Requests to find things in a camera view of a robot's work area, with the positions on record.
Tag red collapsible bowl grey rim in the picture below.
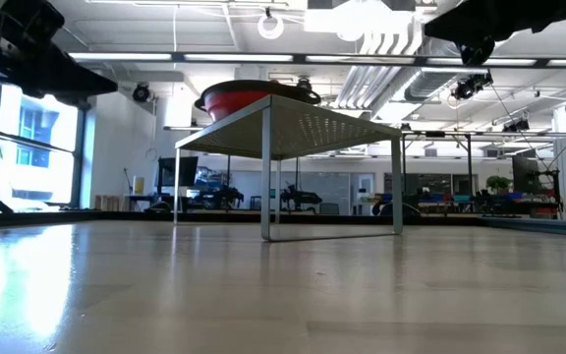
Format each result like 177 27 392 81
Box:
194 79 323 123

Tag black gantry frame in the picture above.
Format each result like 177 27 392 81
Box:
403 131 475 198

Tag black ceiling camera cluster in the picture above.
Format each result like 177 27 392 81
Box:
450 71 494 102

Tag black aluminium table frame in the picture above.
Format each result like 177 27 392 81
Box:
0 179 485 228

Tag pale green perforated metal shelf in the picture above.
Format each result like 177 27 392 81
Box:
173 92 406 242

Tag white ring lamp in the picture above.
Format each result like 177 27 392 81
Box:
256 13 286 41

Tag green potted plant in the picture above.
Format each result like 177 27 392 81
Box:
484 174 513 196

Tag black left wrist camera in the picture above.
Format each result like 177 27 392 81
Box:
2 0 66 45

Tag black monitor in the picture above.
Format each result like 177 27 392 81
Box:
157 156 199 188

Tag tan wooden blocks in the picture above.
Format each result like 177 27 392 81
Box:
93 194 128 212

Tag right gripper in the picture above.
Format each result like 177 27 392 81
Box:
424 0 566 68

